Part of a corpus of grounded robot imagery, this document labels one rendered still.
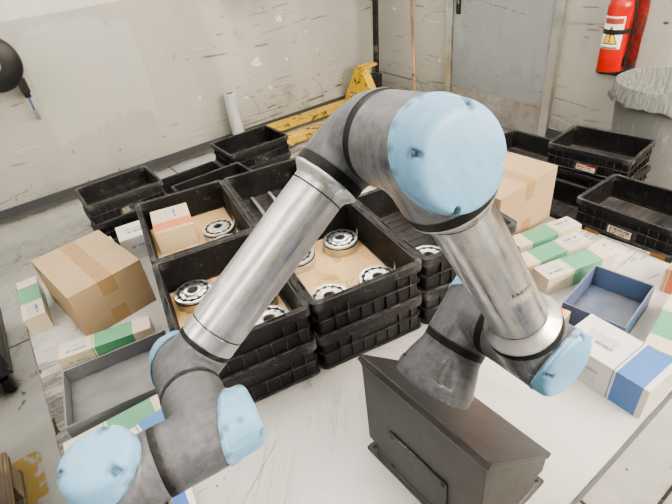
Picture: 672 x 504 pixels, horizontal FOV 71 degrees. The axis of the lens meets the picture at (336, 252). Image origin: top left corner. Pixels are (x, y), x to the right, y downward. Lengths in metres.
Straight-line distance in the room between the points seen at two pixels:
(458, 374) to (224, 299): 0.45
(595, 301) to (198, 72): 3.76
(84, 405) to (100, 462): 0.87
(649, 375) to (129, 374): 1.23
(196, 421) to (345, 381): 0.71
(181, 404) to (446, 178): 0.37
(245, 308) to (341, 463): 0.56
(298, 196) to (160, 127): 3.91
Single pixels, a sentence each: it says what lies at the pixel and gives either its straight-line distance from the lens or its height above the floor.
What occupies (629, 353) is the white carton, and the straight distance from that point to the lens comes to 1.23.
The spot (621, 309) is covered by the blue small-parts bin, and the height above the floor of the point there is 0.70.
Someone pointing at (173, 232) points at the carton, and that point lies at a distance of 1.55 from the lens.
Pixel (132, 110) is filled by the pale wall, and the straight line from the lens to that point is 4.38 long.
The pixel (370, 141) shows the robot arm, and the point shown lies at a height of 1.43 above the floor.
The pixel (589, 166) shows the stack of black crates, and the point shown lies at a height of 0.53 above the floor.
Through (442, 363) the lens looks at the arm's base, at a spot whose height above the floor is 0.98.
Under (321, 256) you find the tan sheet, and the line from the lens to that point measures 1.38.
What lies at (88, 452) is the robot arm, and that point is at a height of 1.24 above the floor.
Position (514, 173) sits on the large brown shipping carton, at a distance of 1.65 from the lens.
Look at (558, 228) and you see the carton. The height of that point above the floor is 0.76.
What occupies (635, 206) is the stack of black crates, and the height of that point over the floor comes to 0.49.
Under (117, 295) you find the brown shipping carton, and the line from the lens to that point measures 1.55.
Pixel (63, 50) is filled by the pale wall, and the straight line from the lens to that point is 4.23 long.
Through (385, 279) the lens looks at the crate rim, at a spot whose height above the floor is 0.92.
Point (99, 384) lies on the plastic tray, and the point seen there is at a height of 0.70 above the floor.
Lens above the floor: 1.62
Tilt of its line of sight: 35 degrees down
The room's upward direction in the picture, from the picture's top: 7 degrees counter-clockwise
